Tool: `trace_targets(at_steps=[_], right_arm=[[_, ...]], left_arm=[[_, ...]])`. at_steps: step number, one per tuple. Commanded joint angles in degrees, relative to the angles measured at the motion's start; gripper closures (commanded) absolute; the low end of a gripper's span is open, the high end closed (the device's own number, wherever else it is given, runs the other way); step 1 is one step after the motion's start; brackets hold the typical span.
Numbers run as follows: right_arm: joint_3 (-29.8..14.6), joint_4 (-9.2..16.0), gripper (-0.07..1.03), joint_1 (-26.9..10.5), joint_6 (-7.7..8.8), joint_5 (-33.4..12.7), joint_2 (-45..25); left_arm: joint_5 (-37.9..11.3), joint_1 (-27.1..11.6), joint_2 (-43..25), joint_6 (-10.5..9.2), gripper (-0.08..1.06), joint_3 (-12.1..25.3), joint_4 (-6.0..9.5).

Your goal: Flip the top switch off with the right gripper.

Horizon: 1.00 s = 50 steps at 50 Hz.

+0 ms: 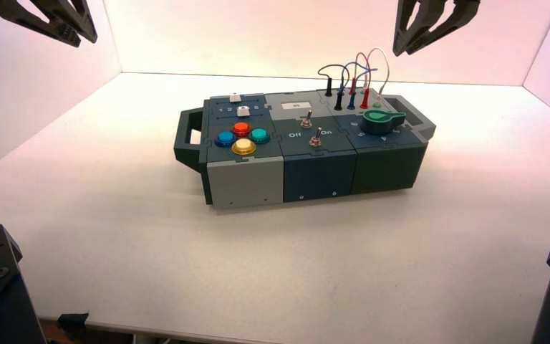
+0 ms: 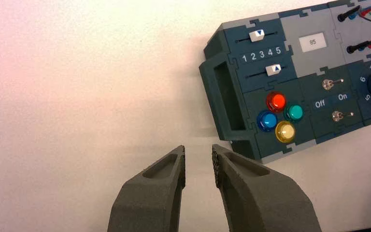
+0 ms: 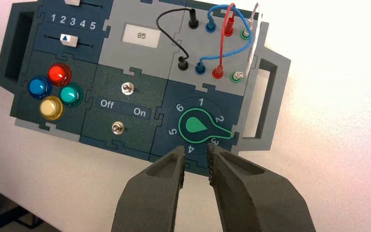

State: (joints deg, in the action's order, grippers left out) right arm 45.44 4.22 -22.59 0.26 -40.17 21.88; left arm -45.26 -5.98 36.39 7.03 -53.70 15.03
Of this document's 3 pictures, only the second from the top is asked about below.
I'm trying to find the white slider knob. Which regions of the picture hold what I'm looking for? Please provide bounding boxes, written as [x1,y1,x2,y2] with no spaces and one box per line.
[249,29,266,43]
[265,64,282,77]

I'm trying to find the red round push button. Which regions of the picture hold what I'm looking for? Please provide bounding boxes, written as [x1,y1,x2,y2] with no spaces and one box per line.
[266,91,287,113]

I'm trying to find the blue round push button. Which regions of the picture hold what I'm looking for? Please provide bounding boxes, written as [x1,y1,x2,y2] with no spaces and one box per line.
[256,110,278,132]

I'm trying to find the green round push button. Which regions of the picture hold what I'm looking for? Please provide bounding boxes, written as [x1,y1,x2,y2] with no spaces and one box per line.
[283,103,304,123]

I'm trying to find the small white number display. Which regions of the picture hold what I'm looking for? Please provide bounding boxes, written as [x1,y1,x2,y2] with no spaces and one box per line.
[299,32,328,53]

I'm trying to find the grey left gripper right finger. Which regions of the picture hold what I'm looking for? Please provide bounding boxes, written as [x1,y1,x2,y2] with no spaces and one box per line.
[212,144,323,232]

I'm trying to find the yellow round push button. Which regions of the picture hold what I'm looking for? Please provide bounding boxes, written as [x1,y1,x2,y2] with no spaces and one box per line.
[274,120,296,144]

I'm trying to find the blue grey control box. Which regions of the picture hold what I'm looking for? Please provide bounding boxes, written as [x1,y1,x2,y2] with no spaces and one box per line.
[199,0,371,164]

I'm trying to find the metal toggle switch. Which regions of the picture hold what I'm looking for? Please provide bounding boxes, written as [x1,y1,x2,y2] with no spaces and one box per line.
[322,78,345,90]
[331,110,355,123]

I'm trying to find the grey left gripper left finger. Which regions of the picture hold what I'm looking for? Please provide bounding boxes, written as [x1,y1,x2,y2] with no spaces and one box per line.
[107,145,186,232]

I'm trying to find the black banana plug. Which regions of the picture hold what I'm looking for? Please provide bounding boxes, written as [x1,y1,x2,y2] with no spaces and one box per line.
[337,5,362,22]
[346,41,370,54]

